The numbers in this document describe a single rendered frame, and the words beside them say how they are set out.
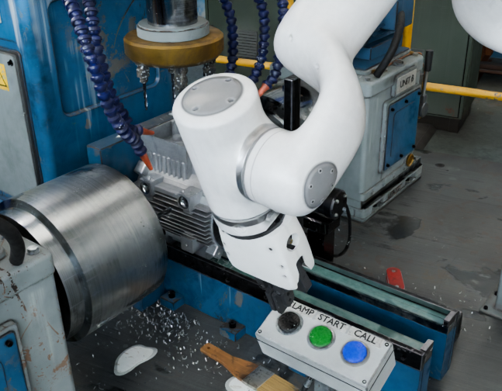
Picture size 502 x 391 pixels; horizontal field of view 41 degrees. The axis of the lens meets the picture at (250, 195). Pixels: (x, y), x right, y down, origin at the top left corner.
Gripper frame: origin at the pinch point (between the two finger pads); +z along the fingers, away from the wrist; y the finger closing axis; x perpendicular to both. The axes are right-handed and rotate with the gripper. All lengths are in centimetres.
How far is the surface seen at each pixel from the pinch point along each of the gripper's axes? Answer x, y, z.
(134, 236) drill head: -1.3, 29.7, 3.8
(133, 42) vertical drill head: -28, 46, -12
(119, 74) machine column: -33, 64, 2
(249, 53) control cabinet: -259, 244, 180
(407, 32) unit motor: -103, 35, 31
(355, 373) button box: 2.4, -11.2, 6.6
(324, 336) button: -0.1, -5.5, 5.8
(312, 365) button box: 3.5, -5.4, 7.5
